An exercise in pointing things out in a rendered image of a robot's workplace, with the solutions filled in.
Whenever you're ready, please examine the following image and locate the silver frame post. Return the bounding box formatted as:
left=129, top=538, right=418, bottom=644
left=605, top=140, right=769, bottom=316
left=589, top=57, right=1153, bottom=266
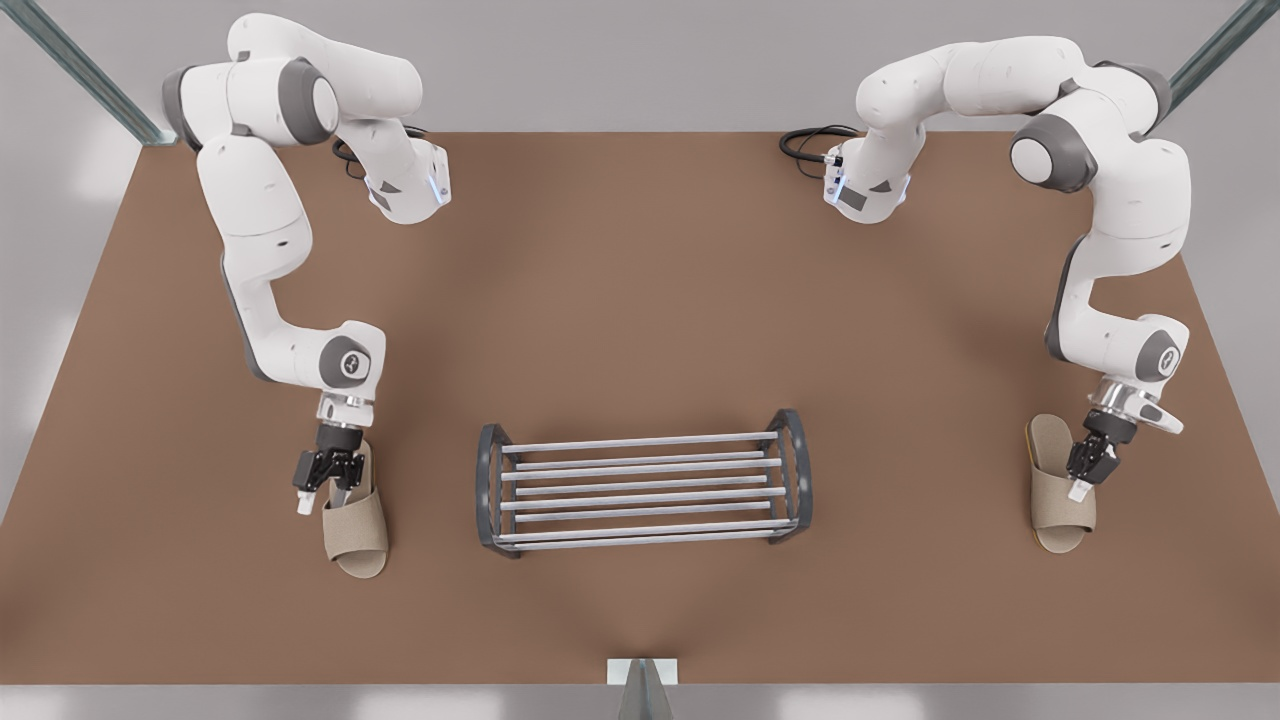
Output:
left=607, top=658, right=679, bottom=720
left=1150, top=0, right=1280, bottom=126
left=0, top=0, right=177, bottom=147

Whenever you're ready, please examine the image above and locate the black cable loop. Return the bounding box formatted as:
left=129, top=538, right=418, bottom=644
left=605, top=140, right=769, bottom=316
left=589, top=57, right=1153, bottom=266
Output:
left=779, top=125, right=863, bottom=181
left=331, top=125, right=429, bottom=182

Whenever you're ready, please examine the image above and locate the grey metal shoe rack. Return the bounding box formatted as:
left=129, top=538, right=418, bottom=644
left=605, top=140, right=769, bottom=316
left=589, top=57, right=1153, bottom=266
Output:
left=475, top=408, right=814, bottom=559

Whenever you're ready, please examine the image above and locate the beige slipper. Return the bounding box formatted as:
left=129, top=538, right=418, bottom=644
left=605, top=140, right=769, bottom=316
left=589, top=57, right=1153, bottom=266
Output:
left=321, top=439, right=390, bottom=580
left=1026, top=414, right=1098, bottom=555

